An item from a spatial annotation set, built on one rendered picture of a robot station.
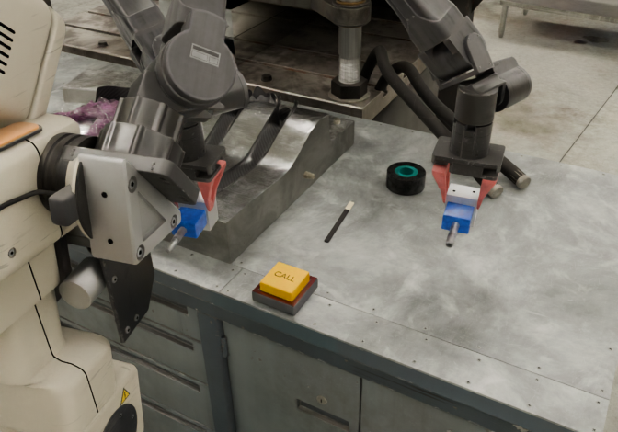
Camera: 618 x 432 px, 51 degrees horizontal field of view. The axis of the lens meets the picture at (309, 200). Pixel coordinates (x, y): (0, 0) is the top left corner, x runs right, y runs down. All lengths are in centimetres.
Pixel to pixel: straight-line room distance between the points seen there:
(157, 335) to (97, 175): 84
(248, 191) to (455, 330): 44
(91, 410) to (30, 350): 13
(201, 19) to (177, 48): 4
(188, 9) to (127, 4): 27
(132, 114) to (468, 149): 51
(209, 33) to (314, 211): 64
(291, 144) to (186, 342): 47
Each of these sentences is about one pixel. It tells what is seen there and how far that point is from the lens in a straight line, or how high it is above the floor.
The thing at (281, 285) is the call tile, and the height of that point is 84.
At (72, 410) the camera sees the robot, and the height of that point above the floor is 86.
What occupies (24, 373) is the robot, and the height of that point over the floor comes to 92.
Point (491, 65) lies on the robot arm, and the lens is 96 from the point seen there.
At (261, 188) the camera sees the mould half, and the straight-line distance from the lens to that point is 118.
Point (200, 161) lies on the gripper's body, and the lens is 96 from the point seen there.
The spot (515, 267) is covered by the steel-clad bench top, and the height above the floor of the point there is 80.
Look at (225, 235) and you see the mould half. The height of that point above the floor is 86.
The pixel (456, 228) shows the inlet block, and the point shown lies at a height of 93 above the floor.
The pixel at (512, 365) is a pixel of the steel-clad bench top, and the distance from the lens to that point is 100.
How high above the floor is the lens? 151
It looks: 33 degrees down
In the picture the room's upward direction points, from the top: 1 degrees counter-clockwise
